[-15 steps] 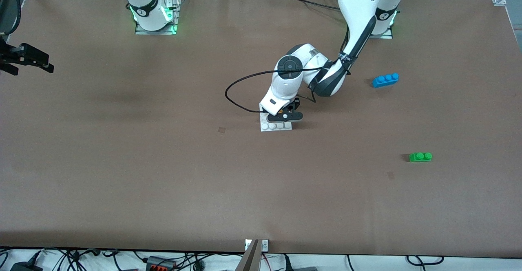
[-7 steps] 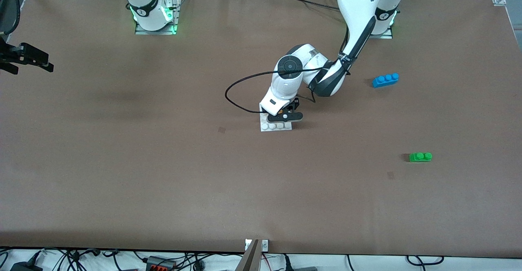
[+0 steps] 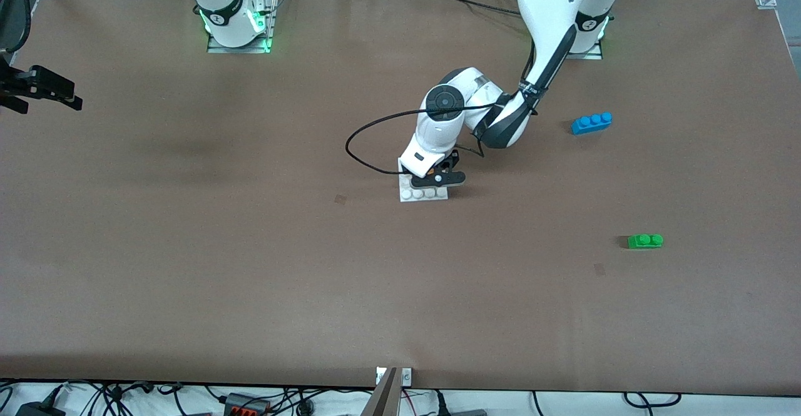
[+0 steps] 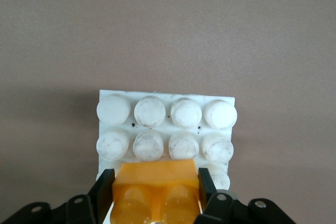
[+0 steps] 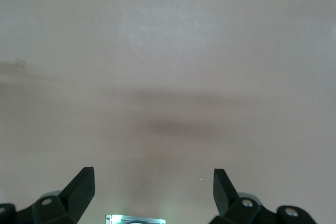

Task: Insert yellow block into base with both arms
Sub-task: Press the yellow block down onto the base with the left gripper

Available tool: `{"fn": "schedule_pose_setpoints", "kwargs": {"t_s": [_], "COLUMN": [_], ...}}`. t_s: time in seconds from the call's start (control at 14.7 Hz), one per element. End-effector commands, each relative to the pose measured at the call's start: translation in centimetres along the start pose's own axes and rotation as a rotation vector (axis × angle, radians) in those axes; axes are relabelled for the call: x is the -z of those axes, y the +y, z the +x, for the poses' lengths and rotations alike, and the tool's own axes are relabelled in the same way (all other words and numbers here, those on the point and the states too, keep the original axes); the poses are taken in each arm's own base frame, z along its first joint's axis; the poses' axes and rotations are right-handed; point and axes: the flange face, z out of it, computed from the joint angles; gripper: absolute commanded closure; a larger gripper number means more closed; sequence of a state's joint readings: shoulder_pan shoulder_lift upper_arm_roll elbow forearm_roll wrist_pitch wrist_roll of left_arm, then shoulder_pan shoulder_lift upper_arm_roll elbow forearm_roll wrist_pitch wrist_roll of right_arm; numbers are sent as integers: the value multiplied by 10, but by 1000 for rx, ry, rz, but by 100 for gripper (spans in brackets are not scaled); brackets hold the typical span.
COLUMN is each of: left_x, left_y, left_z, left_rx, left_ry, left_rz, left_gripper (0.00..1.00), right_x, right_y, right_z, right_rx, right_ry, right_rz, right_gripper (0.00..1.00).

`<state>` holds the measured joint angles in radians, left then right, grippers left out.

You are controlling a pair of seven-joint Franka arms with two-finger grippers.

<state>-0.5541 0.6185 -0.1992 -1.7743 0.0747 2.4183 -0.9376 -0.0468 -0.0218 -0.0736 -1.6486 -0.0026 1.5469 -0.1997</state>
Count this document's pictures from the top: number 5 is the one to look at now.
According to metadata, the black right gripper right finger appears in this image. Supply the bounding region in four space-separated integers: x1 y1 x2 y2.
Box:
213 168 316 224

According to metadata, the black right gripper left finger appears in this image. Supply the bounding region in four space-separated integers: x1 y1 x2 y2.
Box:
0 166 96 224

